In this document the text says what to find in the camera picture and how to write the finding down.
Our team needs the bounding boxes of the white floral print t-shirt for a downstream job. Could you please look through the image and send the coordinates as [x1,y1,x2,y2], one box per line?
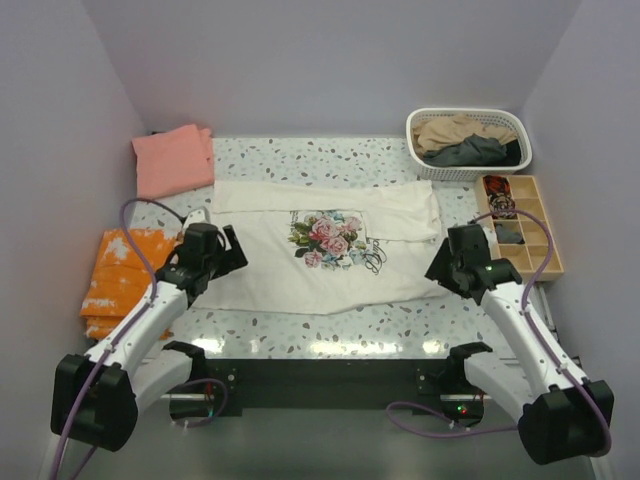
[195,181,445,315]

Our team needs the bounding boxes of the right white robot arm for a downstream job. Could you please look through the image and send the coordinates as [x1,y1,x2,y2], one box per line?
[425,224,614,465]

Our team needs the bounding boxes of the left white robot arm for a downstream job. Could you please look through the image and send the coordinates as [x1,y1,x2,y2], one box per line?
[50,223,248,452]

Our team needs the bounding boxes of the dark grey socks in tray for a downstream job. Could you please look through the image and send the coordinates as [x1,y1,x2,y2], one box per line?
[495,224,525,245]

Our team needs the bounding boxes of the wooden compartment organizer tray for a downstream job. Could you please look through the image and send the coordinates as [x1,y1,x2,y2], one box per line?
[474,175,564,282]

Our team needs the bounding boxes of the black white patterned socks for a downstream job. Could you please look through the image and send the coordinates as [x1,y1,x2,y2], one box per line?
[489,193,518,220]

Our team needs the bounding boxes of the folded orange tie-dye t-shirt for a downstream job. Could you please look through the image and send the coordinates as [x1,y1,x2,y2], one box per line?
[80,229,181,340]

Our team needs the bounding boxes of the folded pink t-shirt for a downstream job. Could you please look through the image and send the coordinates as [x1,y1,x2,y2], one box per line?
[132,124,215,199]

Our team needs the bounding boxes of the red black patterned socks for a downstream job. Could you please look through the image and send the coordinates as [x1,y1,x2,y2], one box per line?
[482,175,511,197]

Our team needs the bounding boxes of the dark grey garment in basket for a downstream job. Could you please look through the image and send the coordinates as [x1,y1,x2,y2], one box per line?
[422,134,522,168]

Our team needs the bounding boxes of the white plastic laundry basket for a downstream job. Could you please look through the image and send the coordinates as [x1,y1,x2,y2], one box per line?
[405,108,533,181]

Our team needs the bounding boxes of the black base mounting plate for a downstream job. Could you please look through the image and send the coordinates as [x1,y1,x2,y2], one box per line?
[159,357,505,419]

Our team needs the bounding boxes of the beige garment in basket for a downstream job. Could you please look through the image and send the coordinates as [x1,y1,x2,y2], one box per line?
[411,114,518,155]

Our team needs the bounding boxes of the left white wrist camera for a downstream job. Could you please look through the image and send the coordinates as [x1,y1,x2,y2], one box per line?
[183,207,211,228]

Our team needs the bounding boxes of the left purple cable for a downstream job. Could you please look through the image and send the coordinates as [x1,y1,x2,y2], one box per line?
[47,198,231,480]

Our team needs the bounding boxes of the aluminium rail frame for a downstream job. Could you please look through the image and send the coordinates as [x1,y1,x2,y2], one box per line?
[37,284,611,480]

